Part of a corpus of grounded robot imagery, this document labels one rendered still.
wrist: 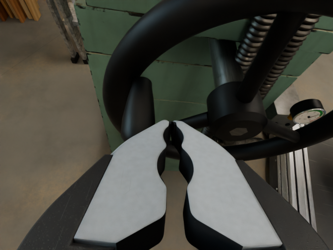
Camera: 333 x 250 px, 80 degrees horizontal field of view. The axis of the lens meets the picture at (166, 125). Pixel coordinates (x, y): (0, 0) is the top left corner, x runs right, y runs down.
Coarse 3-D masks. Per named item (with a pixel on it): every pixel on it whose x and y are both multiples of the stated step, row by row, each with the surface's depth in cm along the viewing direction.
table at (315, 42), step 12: (228, 24) 22; (240, 24) 22; (204, 36) 23; (216, 36) 23; (228, 36) 23; (240, 36) 23; (312, 36) 23; (324, 36) 23; (300, 48) 25; (312, 48) 25; (324, 48) 25
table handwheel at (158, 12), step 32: (192, 0) 11; (224, 0) 11; (256, 0) 11; (288, 0) 11; (320, 0) 11; (128, 32) 14; (160, 32) 13; (192, 32) 13; (288, 32) 13; (128, 64) 15; (224, 64) 24; (256, 64) 16; (224, 96) 21; (256, 96) 21; (224, 128) 21; (256, 128) 21; (288, 128) 26; (320, 128) 25
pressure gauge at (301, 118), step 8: (296, 104) 44; (304, 104) 43; (312, 104) 42; (320, 104) 42; (296, 112) 44; (304, 112) 42; (312, 112) 43; (320, 112) 43; (296, 120) 46; (304, 120) 46; (312, 120) 46
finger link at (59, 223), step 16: (96, 176) 8; (64, 192) 7; (80, 192) 7; (48, 208) 7; (64, 208) 7; (80, 208) 7; (48, 224) 6; (64, 224) 6; (32, 240) 6; (48, 240) 6; (64, 240) 6
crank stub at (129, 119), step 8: (136, 80) 16; (144, 80) 16; (136, 88) 16; (144, 88) 16; (128, 96) 16; (136, 96) 15; (144, 96) 15; (152, 96) 16; (128, 104) 15; (136, 104) 14; (144, 104) 15; (152, 104) 15; (128, 112) 14; (136, 112) 14; (144, 112) 14; (152, 112) 15; (128, 120) 14; (136, 120) 14; (144, 120) 14; (152, 120) 15; (128, 128) 14; (136, 128) 14; (144, 128) 14; (128, 136) 14
